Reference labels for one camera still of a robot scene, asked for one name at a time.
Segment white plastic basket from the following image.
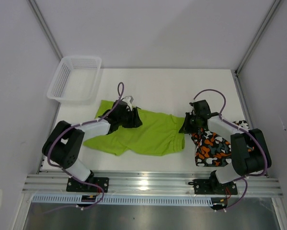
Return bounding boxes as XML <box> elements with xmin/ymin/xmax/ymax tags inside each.
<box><xmin>46</xmin><ymin>55</ymin><xmax>102</xmax><ymax>104</ymax></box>

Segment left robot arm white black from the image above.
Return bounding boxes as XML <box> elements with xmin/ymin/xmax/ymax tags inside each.
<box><xmin>42</xmin><ymin>97</ymin><xmax>142</xmax><ymax>192</ymax></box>

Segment slotted cable duct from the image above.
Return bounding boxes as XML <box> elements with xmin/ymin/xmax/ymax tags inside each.
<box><xmin>32</xmin><ymin>194</ymin><xmax>213</xmax><ymax>207</ymax></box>

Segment green shorts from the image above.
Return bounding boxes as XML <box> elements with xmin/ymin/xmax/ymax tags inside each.
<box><xmin>83</xmin><ymin>109</ymin><xmax>185</xmax><ymax>156</ymax></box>

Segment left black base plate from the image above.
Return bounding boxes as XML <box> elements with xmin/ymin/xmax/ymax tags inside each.
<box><xmin>66</xmin><ymin>177</ymin><xmax>109</xmax><ymax>193</ymax></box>

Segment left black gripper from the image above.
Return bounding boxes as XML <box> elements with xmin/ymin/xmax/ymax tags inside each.
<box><xmin>118</xmin><ymin>107</ymin><xmax>142</xmax><ymax>128</ymax></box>

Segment orange camouflage shorts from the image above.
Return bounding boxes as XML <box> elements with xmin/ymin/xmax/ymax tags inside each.
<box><xmin>190</xmin><ymin>119</ymin><xmax>252</xmax><ymax>168</ymax></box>

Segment aluminium frame post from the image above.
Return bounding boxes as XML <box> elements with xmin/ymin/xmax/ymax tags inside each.
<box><xmin>26</xmin><ymin>0</ymin><xmax>63</xmax><ymax>60</ymax></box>
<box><xmin>234</xmin><ymin>0</ymin><xmax>284</xmax><ymax>77</ymax></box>

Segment right aluminium frame post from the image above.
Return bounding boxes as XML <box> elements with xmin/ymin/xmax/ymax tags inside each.
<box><xmin>234</xmin><ymin>0</ymin><xmax>284</xmax><ymax>77</ymax></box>

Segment aluminium mounting rail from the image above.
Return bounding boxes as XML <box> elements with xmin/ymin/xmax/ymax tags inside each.
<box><xmin>22</xmin><ymin>171</ymin><xmax>283</xmax><ymax>198</ymax></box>

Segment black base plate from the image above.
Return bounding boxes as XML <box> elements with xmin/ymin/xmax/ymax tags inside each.
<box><xmin>188</xmin><ymin>179</ymin><xmax>238</xmax><ymax>195</ymax></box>
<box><xmin>66</xmin><ymin>177</ymin><xmax>109</xmax><ymax>193</ymax></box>

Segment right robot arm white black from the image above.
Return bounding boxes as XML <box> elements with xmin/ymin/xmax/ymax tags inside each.
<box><xmin>179</xmin><ymin>100</ymin><xmax>272</xmax><ymax>194</ymax></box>

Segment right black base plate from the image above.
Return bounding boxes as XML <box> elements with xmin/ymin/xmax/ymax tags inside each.
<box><xmin>188</xmin><ymin>179</ymin><xmax>238</xmax><ymax>195</ymax></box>

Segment left aluminium frame post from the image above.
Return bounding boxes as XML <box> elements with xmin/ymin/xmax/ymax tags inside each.
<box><xmin>26</xmin><ymin>0</ymin><xmax>63</xmax><ymax>60</ymax></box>

